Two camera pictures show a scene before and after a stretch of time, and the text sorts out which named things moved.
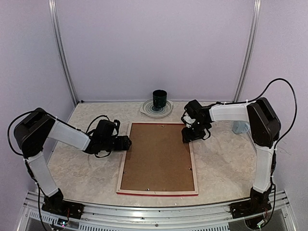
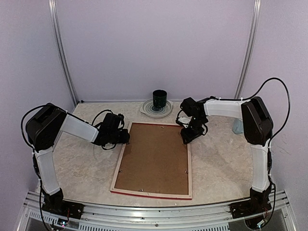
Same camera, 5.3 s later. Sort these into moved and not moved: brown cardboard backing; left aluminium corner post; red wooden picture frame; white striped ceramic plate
Moved: red wooden picture frame
Not moved: white striped ceramic plate; brown cardboard backing; left aluminium corner post
